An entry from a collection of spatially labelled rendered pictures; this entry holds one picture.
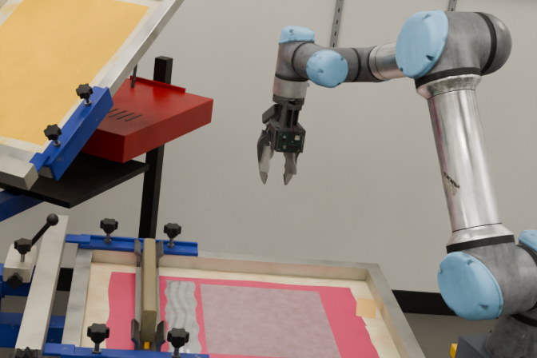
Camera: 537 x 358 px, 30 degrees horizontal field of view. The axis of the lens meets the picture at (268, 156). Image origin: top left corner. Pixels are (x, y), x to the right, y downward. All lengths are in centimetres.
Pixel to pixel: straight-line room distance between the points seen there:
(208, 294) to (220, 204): 196
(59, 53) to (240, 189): 158
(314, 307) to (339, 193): 201
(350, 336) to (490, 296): 74
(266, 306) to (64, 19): 118
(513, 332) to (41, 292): 100
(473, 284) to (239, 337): 76
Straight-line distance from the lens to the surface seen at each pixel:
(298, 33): 216
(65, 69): 297
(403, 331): 236
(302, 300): 250
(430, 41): 173
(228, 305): 243
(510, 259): 172
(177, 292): 245
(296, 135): 220
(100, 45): 302
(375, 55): 212
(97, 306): 237
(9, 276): 224
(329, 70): 207
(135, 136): 314
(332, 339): 234
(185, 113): 342
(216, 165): 434
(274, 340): 230
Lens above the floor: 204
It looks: 18 degrees down
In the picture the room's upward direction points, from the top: 8 degrees clockwise
